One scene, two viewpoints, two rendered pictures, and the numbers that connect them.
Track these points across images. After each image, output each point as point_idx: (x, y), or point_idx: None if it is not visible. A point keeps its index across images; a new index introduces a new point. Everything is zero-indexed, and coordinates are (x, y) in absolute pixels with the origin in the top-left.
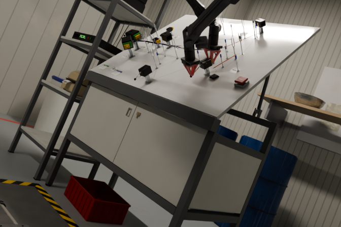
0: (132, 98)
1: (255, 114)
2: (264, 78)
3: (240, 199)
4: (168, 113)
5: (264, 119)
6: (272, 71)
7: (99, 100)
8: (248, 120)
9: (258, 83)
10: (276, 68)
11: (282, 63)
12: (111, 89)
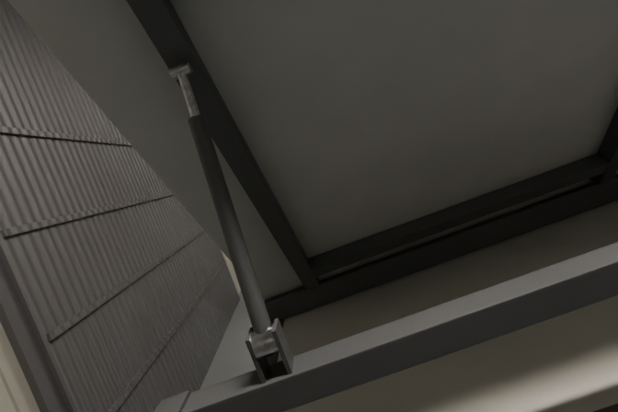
0: (491, 246)
1: (283, 361)
2: (200, 224)
3: None
4: (381, 286)
5: (224, 381)
6: (181, 202)
7: None
8: (326, 395)
9: (212, 238)
10: (170, 189)
11: (153, 168)
12: (569, 219)
